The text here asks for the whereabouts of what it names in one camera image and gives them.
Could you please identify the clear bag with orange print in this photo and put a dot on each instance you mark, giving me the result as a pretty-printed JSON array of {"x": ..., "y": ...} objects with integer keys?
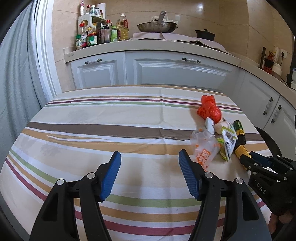
[{"x": 204, "y": 148}]

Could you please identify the group of condiment bottles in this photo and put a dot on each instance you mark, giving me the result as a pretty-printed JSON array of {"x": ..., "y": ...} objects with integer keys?
[{"x": 104, "y": 34}]

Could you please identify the metal wok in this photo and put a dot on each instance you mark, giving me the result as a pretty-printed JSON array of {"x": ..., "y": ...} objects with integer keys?
[{"x": 157, "y": 27}]

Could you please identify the white stove cover cloth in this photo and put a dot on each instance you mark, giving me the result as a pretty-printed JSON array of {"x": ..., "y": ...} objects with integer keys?
[{"x": 152, "y": 36}]

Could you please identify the grey curtain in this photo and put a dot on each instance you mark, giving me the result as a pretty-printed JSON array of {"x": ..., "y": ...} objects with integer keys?
[{"x": 16, "y": 81}]

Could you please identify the white spice shelf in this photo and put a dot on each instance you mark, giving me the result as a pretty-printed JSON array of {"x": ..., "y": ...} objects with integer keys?
[{"x": 84, "y": 18}]

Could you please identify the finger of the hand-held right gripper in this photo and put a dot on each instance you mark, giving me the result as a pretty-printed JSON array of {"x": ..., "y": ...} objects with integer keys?
[
  {"x": 248, "y": 163},
  {"x": 260, "y": 158}
]

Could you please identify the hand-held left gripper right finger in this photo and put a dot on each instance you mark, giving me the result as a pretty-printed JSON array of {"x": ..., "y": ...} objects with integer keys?
[{"x": 188, "y": 176}]

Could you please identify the black clay pot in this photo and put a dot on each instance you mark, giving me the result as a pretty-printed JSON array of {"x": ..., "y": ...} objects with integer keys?
[{"x": 205, "y": 34}]

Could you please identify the tall dark glass bottle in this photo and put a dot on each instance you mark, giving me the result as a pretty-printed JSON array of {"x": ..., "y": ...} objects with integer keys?
[{"x": 263, "y": 58}]

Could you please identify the dark bottle green label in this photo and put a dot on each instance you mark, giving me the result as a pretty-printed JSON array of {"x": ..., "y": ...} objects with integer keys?
[{"x": 239, "y": 131}]

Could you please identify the red brown figure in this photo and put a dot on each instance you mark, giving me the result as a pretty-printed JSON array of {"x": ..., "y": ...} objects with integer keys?
[{"x": 270, "y": 55}]

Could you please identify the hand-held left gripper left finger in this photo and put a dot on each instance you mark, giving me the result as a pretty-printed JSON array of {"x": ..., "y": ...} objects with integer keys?
[{"x": 111, "y": 176}]

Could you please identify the small white sachet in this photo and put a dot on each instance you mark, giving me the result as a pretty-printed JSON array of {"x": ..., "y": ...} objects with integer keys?
[{"x": 210, "y": 125}]

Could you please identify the white jar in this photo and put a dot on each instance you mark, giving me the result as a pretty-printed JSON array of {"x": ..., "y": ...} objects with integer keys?
[{"x": 277, "y": 70}]

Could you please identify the beige kitchen countertop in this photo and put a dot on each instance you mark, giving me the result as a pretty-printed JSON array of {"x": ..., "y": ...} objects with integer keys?
[{"x": 161, "y": 44}]

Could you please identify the dark bottle yellow label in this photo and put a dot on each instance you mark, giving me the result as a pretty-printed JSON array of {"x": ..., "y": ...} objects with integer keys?
[{"x": 241, "y": 151}]

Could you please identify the white green black packet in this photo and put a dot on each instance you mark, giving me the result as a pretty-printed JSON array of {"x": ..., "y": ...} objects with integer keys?
[{"x": 229, "y": 141}]

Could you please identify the black trash bin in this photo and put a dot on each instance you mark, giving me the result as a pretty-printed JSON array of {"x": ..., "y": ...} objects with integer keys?
[{"x": 269, "y": 141}]

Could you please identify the white wall outlet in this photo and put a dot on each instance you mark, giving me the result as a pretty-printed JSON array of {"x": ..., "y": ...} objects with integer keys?
[{"x": 282, "y": 52}]

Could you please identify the white wall rack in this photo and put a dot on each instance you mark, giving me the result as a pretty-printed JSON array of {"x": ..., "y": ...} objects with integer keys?
[{"x": 177, "y": 18}]

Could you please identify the red plastic bag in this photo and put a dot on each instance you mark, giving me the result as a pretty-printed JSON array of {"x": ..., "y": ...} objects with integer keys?
[{"x": 210, "y": 111}]

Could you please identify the white yellow packet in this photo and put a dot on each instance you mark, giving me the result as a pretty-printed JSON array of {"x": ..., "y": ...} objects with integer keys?
[{"x": 275, "y": 54}]

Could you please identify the person's right hand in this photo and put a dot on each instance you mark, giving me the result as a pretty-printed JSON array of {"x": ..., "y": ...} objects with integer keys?
[{"x": 272, "y": 223}]

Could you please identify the black cup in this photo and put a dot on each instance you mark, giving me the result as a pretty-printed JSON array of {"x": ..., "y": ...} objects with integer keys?
[{"x": 269, "y": 62}]

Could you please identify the small red box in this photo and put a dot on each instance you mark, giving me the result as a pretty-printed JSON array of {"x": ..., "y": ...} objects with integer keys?
[{"x": 268, "y": 68}]

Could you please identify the white door frame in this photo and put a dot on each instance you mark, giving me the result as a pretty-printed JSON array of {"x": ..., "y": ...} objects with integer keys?
[{"x": 44, "y": 58}]

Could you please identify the narrow white cabinet door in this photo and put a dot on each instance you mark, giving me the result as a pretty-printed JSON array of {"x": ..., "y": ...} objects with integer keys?
[{"x": 97, "y": 74}]

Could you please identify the wide white cabinet door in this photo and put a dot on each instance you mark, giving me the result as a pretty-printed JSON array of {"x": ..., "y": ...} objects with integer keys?
[{"x": 180, "y": 71}]

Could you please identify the small white bottle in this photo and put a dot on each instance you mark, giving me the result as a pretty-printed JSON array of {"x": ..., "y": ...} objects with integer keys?
[{"x": 220, "y": 126}]

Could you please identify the paper towel roll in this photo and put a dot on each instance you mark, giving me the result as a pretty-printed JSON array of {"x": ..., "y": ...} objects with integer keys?
[{"x": 101, "y": 9}]

